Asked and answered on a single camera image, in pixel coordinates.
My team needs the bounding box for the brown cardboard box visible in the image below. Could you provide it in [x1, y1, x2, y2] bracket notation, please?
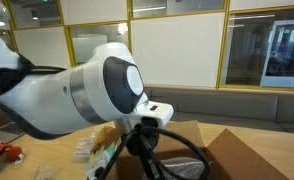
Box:
[105, 119, 290, 180]

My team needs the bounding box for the clear plastic bag blue print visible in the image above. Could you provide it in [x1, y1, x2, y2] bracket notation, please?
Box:
[74, 128, 103, 162]

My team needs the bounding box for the small clear plastic bag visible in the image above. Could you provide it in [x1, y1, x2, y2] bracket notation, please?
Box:
[160, 156, 206, 180]
[33, 163, 60, 180]

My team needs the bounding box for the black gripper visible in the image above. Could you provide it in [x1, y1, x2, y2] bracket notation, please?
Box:
[129, 124, 163, 180]

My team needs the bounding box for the grey upholstered bench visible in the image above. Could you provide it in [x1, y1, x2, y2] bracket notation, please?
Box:
[143, 85, 294, 136]

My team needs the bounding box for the yellow window frame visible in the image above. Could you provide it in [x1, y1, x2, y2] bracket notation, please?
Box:
[0, 0, 294, 93]

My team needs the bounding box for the white framed glass door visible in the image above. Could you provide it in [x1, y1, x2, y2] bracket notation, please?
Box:
[260, 18, 294, 89]

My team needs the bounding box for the red fuzzy ball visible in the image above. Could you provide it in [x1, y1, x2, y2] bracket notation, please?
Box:
[5, 145, 24, 163]

